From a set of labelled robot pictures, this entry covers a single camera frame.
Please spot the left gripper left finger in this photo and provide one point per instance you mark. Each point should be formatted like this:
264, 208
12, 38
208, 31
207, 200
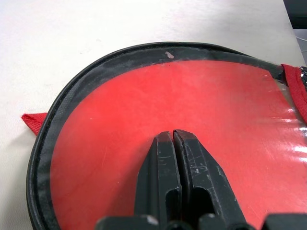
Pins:
163, 172

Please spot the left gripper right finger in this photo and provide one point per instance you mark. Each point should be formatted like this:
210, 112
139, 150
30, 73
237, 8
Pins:
201, 177

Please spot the clear mesh paddle cover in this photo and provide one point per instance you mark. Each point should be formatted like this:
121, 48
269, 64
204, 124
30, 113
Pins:
79, 74

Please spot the red table tennis paddle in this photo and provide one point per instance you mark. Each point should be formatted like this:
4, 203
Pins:
115, 115

